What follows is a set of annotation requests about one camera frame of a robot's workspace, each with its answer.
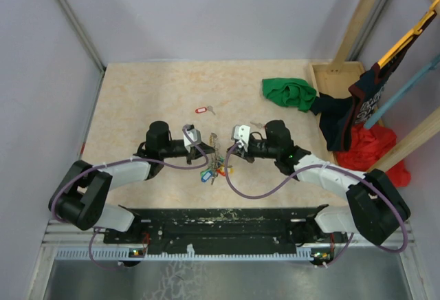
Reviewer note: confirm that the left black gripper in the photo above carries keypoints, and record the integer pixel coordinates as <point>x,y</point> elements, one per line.
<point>193,153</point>

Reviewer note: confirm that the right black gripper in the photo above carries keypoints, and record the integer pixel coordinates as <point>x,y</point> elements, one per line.
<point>240,152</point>

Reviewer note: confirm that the large keyring with tagged keys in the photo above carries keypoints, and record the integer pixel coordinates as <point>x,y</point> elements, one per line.
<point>216,165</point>

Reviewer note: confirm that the key with red fob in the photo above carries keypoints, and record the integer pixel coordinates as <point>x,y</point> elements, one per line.
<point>258,125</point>

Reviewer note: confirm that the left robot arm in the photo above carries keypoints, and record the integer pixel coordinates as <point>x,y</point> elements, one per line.
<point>80,198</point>

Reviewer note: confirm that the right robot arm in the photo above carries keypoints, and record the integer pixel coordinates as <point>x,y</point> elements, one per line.
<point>375,209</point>

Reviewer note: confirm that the key with red tag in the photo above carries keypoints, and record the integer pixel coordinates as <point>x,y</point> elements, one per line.
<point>201,110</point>

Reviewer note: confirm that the green cloth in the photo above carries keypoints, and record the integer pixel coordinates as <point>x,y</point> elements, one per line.
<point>289,92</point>

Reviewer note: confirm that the dark navy shirt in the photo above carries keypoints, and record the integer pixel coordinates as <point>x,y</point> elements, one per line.
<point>338,115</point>

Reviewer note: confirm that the red cloth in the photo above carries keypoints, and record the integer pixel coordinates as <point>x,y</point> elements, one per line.
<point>367,147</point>

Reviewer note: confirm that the light blue hanger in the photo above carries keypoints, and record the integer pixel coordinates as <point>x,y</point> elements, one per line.
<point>430,66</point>

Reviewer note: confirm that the yellow hanger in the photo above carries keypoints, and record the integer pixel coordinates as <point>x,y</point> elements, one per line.
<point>410,35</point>

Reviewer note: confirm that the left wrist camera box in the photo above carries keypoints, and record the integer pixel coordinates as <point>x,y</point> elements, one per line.
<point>192,136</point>

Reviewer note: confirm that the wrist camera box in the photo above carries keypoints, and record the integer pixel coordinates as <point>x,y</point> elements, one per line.
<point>192,136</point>
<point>241,136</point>

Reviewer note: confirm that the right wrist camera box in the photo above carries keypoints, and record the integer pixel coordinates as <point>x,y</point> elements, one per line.
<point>241,136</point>

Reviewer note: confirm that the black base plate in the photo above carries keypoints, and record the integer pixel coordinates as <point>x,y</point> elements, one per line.
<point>221,231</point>

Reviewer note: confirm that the wooden rack frame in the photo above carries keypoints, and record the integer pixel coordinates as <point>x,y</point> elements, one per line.
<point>336,77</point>

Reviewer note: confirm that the aluminium rail frame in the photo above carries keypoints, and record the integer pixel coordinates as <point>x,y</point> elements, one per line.
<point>75,264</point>

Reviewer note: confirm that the grey corner wall post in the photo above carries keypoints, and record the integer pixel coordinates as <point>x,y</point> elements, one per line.
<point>81,33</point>

